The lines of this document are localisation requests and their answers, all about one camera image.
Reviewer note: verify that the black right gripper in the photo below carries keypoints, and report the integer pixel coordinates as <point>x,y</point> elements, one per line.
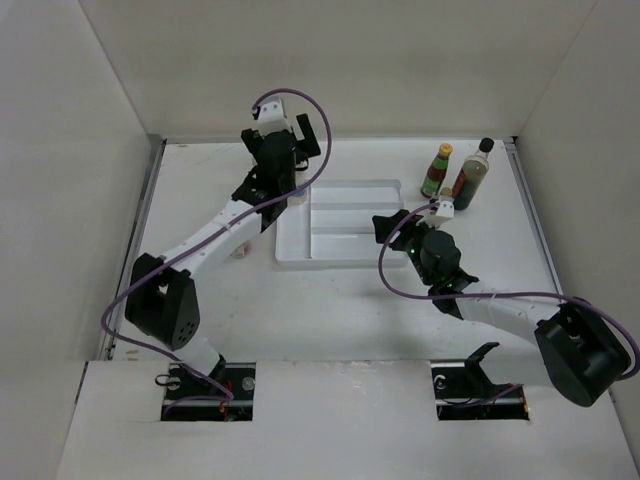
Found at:
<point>384,224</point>

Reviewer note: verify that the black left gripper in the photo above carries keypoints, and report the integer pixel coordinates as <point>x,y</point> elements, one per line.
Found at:
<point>305,149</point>

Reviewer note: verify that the small bottle blue label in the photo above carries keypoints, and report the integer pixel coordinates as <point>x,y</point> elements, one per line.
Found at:
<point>300,195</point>

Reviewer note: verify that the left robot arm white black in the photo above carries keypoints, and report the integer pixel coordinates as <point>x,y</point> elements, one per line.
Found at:
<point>166,307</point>

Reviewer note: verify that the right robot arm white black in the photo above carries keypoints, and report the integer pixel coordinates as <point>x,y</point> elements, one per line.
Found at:
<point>584,350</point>

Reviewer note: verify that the red sauce bottle yellow cap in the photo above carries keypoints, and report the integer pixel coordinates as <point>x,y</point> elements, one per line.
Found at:
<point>436,172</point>

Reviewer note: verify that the white divided organizer tray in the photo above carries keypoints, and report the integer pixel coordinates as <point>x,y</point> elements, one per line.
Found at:
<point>333,227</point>

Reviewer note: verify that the dark soy sauce bottle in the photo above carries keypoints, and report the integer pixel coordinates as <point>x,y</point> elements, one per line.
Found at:
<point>471,175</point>

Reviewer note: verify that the front spice jar white lid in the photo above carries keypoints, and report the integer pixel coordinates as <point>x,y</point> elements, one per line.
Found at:
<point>242,251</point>

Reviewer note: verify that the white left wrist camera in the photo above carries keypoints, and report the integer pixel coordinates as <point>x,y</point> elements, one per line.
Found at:
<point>270,116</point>

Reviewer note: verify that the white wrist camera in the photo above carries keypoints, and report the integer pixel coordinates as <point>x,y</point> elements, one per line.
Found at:
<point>439,212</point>
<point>270,116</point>

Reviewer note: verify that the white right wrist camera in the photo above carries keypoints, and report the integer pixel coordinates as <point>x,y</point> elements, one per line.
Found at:
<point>439,212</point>

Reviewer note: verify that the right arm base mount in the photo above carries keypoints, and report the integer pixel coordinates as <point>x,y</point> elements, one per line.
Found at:
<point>464,392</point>

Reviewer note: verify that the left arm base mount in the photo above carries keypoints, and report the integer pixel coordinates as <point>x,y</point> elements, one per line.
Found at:
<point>187,398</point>

